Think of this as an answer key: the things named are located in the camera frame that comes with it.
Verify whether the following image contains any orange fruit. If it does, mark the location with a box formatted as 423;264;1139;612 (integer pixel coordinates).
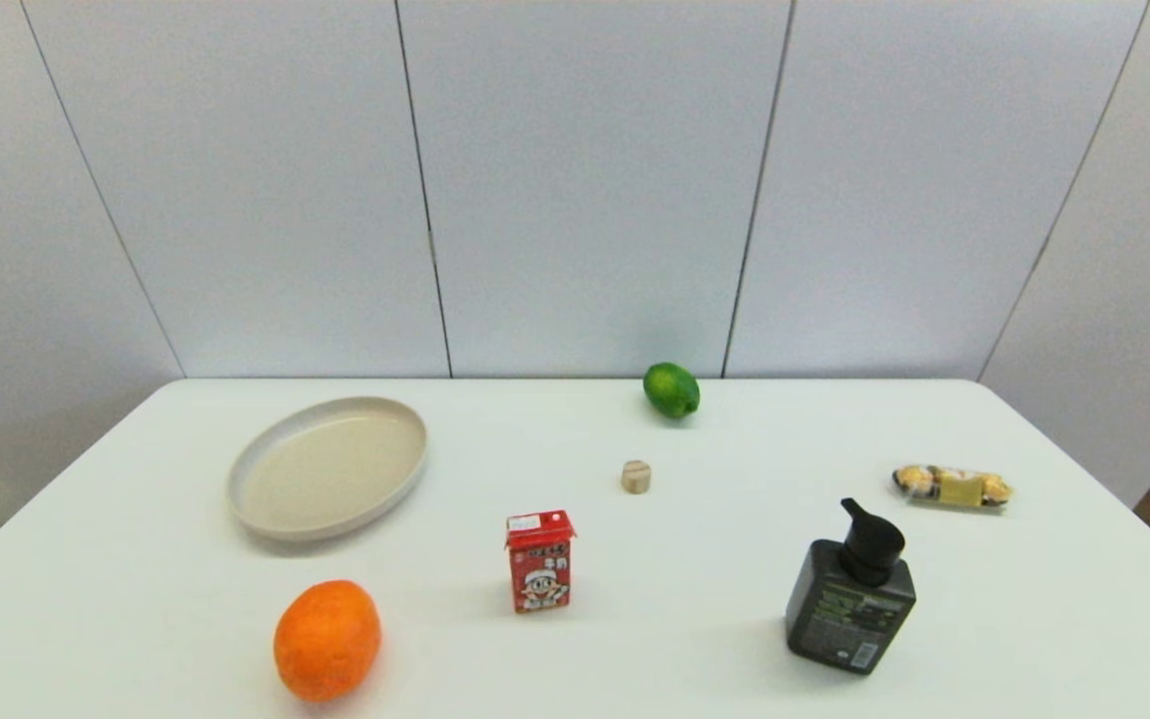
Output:
274;579;382;703

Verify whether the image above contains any green lime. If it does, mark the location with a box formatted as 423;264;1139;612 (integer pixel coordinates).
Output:
643;361;702;420

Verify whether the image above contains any red cartoon milk carton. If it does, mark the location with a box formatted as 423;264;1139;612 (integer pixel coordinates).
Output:
505;509;577;614

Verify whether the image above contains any beige oval plate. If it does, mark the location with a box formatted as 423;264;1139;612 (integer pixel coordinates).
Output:
227;395;428;543

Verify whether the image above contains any black pump soap bottle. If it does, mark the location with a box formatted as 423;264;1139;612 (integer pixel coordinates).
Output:
786;497;917;676

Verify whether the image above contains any gold chocolates clear pack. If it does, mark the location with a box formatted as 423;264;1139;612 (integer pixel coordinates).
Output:
892;463;1014;510

